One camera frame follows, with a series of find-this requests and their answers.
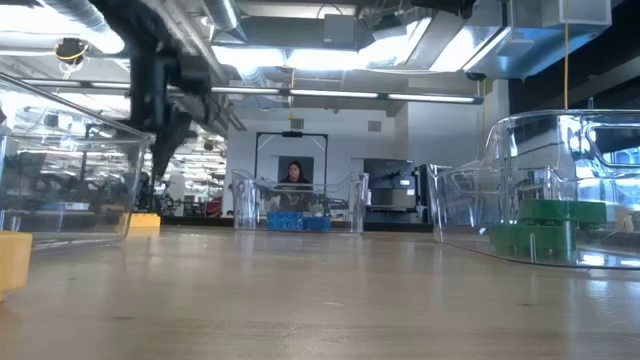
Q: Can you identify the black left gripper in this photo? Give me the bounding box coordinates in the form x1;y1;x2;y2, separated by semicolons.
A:
128;49;214;180

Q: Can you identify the yellow-orange toy brick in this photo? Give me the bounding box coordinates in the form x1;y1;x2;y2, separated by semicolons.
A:
119;213;162;238
0;230;34;304

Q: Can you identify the blue toy brick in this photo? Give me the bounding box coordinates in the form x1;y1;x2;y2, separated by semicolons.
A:
302;215;332;233
266;210;305;232

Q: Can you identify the green toy brick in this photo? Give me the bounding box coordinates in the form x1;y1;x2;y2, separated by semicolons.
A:
488;223;576;261
518;198;609;226

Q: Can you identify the clear plastic bin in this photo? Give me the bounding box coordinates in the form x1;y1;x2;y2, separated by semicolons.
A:
230;168;370;234
0;72;154;251
427;108;640;271

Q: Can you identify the person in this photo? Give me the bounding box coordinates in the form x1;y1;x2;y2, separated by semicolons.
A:
273;159;321;214

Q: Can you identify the long ceiling light strip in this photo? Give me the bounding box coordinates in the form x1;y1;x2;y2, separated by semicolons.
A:
209;86;485;106

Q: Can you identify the grey ceiling box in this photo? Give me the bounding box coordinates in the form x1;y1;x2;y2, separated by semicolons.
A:
322;13;359;49

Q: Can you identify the black cabinet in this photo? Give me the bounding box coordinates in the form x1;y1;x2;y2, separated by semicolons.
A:
363;157;432;225

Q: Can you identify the black yellow cable reel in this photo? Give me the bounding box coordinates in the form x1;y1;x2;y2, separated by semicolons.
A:
53;37;91;66

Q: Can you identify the round silver duct pipe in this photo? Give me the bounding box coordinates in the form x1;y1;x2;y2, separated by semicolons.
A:
44;0;126;55

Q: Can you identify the silver ventilation duct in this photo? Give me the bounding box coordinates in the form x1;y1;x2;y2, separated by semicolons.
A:
464;0;614;81

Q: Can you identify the hanging yellow cord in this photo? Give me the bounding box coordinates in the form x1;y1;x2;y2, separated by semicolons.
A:
563;0;570;111

